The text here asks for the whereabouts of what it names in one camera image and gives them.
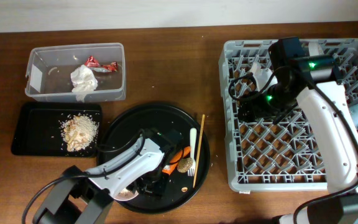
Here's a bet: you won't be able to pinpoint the orange carrot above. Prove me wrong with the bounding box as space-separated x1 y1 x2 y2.
162 146 191 175

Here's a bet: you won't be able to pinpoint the pink bowl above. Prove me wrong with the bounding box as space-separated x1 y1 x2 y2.
113 187 139 202

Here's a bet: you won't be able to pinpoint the rice and nut scraps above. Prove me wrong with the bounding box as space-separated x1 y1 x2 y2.
60 114 99 152

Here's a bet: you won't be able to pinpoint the white napkin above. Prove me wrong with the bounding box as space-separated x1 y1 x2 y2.
70 65 98 103

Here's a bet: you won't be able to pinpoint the red snack wrapper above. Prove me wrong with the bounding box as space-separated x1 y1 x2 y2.
85 56 118 73

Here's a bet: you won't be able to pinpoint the grey plate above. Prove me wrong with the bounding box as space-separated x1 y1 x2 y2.
308 42 324 57

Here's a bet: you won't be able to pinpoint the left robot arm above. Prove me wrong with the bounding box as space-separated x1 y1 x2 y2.
31 128 183 223

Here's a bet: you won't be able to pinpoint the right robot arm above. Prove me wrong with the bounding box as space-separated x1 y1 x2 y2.
237 37 358 223

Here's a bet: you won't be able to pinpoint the grey dishwasher rack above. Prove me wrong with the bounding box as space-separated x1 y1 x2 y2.
219 38 358 192

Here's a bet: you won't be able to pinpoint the clear plastic waste bin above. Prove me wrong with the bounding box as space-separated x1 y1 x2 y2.
25 43 126 103

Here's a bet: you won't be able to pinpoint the wooden chopstick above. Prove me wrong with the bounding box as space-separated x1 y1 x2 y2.
193 114 206 188

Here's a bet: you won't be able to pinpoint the white plastic fork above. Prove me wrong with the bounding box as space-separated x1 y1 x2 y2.
188 128 197 176

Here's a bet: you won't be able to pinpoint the black rectangular tray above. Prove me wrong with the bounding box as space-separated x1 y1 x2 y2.
11 102 103 157

